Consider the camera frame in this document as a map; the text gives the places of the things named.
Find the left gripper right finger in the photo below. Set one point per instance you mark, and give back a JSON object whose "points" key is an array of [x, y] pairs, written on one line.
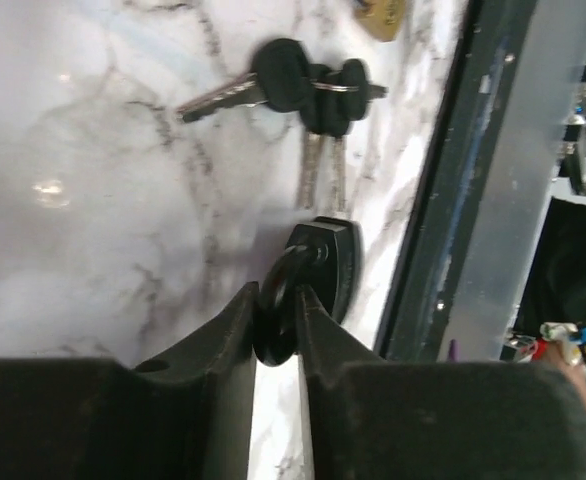
{"points": [[367, 418]]}

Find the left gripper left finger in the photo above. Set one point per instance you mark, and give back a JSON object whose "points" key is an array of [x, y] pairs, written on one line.
{"points": [[185, 413]]}

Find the black padlock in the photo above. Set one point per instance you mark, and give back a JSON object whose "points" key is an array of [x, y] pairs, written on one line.
{"points": [[325, 254]]}

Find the black-headed keys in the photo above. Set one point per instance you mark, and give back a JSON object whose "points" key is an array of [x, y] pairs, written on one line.
{"points": [[282, 78]]}

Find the small brass padlock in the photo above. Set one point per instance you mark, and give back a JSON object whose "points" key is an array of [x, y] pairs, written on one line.
{"points": [[381, 19]]}

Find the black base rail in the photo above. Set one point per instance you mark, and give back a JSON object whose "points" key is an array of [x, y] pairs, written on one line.
{"points": [[412, 325]]}

